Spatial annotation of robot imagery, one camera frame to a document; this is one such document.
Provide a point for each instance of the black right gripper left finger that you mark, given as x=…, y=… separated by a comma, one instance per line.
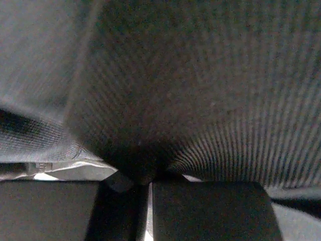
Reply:
x=111, y=209

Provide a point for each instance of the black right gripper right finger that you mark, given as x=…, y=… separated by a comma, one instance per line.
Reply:
x=185, y=210

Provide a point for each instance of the black skirt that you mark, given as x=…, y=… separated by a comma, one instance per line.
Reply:
x=219, y=90

